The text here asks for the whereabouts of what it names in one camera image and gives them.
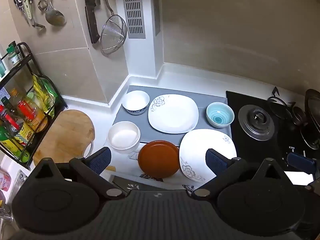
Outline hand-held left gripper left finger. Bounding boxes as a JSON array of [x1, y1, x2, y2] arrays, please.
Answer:
[[32, 147, 128, 201]]

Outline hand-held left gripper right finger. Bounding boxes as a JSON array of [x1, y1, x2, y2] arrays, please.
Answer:
[[186, 149, 287, 200]]

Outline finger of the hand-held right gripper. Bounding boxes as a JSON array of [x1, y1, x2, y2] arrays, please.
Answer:
[[287, 152, 317, 175]]

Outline square white floral plate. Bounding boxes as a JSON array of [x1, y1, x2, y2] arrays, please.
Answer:
[[179, 129, 237, 183], [147, 94, 199, 134]]

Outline cream bowl with stepped rim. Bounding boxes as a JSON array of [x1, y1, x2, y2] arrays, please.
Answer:
[[107, 121, 141, 154]]

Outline teal glazed bowl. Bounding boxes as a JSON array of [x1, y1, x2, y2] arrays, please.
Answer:
[[206, 102, 235, 129]]

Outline brown round plate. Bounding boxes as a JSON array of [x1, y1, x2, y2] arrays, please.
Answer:
[[138, 141, 180, 178]]

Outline white bowl with blue pattern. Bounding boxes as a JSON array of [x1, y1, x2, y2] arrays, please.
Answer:
[[122, 90, 150, 116]]

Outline round wooden cutting board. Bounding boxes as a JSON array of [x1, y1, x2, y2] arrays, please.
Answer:
[[32, 109, 96, 167]]

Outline black wok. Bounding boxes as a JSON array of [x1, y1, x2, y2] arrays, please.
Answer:
[[291, 89, 320, 151]]

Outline round gas burner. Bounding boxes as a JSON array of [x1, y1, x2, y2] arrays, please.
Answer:
[[238, 104, 278, 141]]

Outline black pan support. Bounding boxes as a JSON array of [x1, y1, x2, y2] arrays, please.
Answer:
[[267, 86, 308, 128]]

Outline black glass gas stove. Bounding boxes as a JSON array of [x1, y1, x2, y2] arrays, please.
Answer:
[[226, 90, 320, 176]]

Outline oil bottle with red label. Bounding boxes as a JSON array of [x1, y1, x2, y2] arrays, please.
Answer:
[[17, 97, 48, 133]]

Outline grey table mat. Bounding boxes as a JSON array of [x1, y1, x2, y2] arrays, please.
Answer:
[[112, 85, 233, 147]]

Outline yellow green snack packets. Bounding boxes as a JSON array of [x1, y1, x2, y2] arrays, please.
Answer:
[[32, 75, 59, 118]]

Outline stainless steel sink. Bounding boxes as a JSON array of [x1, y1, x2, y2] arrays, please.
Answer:
[[6, 169, 30, 207]]

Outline green bottle with yellow label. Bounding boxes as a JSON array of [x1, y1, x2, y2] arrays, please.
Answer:
[[0, 125, 23, 156]]

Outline red-capped sauce bottle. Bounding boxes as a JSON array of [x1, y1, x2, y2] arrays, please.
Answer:
[[0, 105, 25, 140]]

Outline orange-capped bottle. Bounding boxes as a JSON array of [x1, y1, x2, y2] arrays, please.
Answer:
[[9, 87, 25, 107]]

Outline dark bottle with green cap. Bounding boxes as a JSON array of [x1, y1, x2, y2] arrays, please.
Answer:
[[1, 96, 16, 117]]

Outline black metal spice rack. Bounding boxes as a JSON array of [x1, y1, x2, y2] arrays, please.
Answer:
[[0, 42, 68, 171]]

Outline metal mesh strainer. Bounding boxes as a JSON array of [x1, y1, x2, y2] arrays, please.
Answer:
[[99, 0, 128, 55]]

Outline green-capped spice jar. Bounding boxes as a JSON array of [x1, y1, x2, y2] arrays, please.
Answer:
[[6, 43, 21, 66]]

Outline stainless steel ladle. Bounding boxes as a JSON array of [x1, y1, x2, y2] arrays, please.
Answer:
[[43, 0, 67, 27]]

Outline wide grey vent grille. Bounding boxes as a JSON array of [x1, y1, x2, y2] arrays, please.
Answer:
[[122, 0, 146, 39]]

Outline metal scoop utensil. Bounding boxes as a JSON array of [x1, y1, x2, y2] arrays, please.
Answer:
[[26, 0, 47, 29]]

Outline narrow grey vent grille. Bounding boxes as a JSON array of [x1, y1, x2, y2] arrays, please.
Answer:
[[151, 0, 161, 37]]

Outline pale green peeler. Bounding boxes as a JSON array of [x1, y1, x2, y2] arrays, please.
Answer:
[[20, 0, 34, 20]]

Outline black-handled cleaver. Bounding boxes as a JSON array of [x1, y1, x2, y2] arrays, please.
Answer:
[[83, 0, 101, 44]]

